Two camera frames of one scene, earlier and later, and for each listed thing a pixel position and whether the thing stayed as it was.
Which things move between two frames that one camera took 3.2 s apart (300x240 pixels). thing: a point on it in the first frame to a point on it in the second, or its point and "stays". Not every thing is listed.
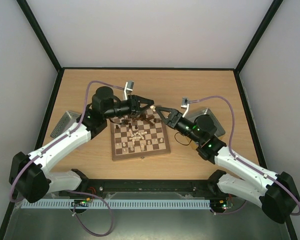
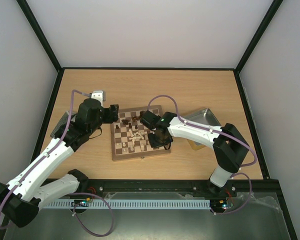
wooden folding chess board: (147, 136) stays
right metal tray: (220, 130) stays
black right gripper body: (175, 119) to (145, 118)
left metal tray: (68, 119) stays
